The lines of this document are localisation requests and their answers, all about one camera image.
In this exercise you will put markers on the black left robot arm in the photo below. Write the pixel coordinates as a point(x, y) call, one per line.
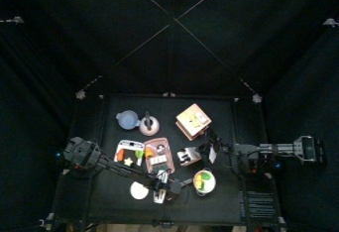
point(84, 153)

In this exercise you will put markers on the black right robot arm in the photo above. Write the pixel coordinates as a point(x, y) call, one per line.
point(287, 149)

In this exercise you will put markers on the grey toy pot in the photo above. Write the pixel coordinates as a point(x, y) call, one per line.
point(204, 181)

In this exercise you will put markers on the blue-grey toy pot lid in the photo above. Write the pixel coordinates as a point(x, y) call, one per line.
point(128, 119)

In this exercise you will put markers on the white toy toaster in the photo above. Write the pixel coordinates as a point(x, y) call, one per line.
point(188, 156)

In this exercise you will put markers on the dark green toy food block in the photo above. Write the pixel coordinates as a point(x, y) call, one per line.
point(161, 168)

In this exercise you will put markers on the white round plate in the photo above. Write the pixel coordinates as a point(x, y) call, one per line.
point(137, 190)

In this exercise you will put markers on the yellow toy corn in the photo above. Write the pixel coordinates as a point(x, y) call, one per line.
point(199, 180)

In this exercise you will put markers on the white toy food block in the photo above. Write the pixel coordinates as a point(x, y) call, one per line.
point(159, 159)

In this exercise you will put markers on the green toy food piece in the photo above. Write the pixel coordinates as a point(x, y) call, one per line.
point(205, 176)

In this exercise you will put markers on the pink toy tray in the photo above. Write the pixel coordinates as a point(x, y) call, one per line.
point(159, 156)

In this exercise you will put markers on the wooden toy box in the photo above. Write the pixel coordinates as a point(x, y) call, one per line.
point(193, 121)

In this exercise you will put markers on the orange toy food piece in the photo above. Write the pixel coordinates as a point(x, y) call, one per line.
point(149, 152)

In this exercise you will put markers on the green toy vegetable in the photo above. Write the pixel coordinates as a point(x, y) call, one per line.
point(139, 154)

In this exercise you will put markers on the yellow toy star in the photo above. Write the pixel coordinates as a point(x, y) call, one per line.
point(128, 161)

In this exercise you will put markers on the orange toy carrot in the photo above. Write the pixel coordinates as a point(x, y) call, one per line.
point(120, 155)

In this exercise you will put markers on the white toy tray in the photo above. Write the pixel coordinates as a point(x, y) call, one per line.
point(128, 147)

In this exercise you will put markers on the white printed label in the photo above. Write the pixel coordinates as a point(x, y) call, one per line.
point(260, 204)

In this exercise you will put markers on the grey frame corner bracket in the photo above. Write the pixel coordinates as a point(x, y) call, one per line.
point(329, 22)
point(256, 98)
point(16, 20)
point(80, 94)
point(168, 94)

